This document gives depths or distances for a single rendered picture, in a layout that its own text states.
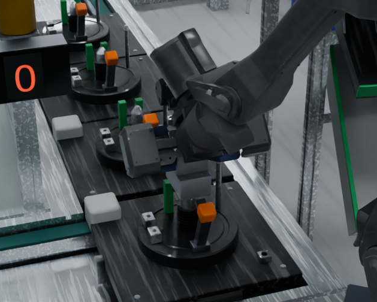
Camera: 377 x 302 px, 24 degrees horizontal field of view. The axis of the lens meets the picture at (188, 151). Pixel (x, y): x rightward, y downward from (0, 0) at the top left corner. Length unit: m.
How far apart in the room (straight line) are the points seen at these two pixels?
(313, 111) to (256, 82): 0.33
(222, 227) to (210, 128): 0.27
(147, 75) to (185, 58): 0.69
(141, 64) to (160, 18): 0.53
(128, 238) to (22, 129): 0.21
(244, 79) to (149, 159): 0.21
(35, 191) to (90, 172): 0.13
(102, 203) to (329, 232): 0.39
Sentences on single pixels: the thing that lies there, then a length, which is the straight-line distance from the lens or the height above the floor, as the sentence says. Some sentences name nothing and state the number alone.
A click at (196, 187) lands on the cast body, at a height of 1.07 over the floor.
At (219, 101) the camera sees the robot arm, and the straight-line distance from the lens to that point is 0.92.
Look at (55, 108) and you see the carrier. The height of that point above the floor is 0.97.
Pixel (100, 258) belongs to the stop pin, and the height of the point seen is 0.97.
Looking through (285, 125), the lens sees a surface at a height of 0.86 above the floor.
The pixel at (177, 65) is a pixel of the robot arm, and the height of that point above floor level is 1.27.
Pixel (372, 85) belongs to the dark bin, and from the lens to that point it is 1.11.
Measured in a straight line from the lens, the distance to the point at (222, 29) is 2.17.
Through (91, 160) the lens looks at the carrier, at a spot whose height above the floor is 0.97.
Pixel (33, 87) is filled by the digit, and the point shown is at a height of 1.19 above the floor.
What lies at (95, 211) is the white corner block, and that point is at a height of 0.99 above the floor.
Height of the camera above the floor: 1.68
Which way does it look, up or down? 30 degrees down
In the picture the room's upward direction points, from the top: straight up
